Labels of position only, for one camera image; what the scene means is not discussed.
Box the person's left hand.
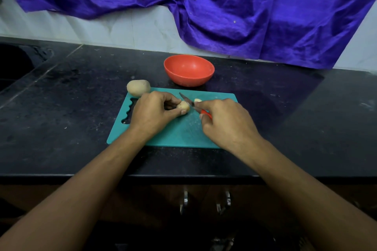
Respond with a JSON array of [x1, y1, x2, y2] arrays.
[[128, 91, 185, 143]]

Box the person's right hand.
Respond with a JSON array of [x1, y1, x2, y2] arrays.
[[196, 98, 263, 155]]

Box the whole brown potato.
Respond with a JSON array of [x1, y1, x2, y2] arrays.
[[126, 79, 152, 97]]

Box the pale cut potato chunk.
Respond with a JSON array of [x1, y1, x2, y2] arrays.
[[176, 100, 192, 115]]

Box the teal plastic cutting board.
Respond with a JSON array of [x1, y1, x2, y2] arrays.
[[106, 87, 239, 149]]

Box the red-handled kitchen knife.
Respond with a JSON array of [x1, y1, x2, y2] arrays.
[[179, 93, 213, 120]]

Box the orange bowl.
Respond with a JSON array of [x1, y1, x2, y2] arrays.
[[164, 54, 216, 87]]

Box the person's left forearm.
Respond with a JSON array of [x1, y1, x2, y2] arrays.
[[0, 127, 148, 251]]

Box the person's right forearm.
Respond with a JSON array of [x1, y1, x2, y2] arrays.
[[238, 136, 377, 251]]

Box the purple cloth curtain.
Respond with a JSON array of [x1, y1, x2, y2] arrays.
[[0, 0, 377, 70]]

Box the dark kitchen sink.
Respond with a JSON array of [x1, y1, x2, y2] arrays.
[[0, 44, 53, 93]]

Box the metal cabinet handle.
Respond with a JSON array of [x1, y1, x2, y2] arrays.
[[217, 190, 232, 215], [180, 189, 189, 213]]

